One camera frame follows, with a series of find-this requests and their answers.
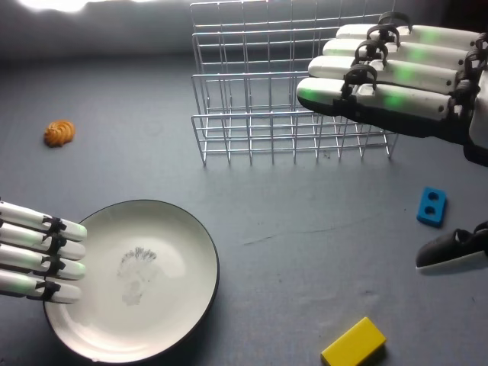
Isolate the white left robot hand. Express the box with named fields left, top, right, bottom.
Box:
left=0, top=197, right=88, bottom=304

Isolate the yellow rectangular block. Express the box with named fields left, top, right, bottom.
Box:
left=319, top=316, right=387, bottom=366

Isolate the silver wire rack shelf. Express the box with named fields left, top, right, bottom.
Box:
left=189, top=0, right=407, bottom=167

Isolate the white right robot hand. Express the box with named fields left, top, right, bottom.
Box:
left=296, top=11, right=488, bottom=275

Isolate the orange swirl cookie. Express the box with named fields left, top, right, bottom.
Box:
left=43, top=119, right=77, bottom=149

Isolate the blue block with two holes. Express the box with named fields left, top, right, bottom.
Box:
left=416, top=186, right=448, bottom=229

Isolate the white plate with black rim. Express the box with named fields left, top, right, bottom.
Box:
left=41, top=199, right=220, bottom=363

